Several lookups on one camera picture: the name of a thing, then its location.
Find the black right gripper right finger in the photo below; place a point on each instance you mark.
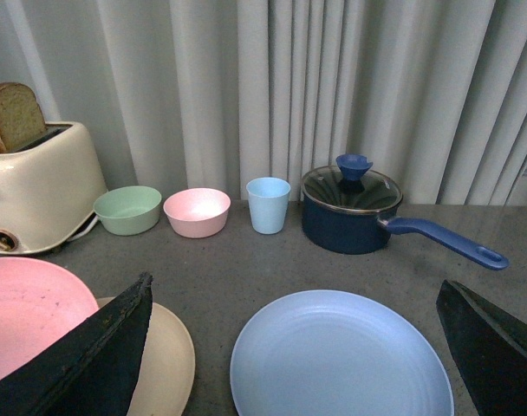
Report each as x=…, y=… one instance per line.
x=489, y=348

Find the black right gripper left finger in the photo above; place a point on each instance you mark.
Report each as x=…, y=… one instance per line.
x=93, y=369

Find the pink plate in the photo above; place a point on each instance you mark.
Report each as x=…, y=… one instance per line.
x=40, y=302

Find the blue plate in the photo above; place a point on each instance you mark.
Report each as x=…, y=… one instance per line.
x=328, y=352

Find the cream plate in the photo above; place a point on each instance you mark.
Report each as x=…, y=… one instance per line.
x=167, y=368

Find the green bowl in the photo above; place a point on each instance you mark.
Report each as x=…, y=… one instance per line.
x=129, y=210

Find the cream toaster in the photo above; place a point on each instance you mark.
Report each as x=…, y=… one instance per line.
x=48, y=190

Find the pink bowl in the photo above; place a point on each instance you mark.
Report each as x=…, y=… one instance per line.
x=197, y=212

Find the dark blue saucepan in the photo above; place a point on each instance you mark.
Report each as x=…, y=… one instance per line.
x=361, y=232

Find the glass pot lid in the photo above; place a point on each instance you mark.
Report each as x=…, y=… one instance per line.
x=351, y=186

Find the light blue cup right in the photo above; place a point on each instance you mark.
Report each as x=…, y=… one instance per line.
x=268, y=203

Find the bread slice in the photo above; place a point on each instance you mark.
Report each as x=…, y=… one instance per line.
x=21, y=118

